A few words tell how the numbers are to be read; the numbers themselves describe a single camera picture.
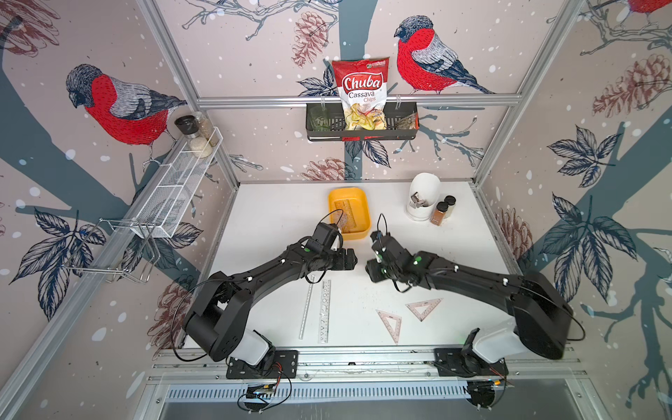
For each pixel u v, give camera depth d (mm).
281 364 729
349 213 1102
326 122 923
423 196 1091
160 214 810
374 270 743
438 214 1007
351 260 778
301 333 789
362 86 814
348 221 1070
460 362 665
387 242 657
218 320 428
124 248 608
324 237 684
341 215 1067
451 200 1007
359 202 1129
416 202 1029
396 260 635
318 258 667
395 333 794
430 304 850
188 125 777
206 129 856
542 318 425
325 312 835
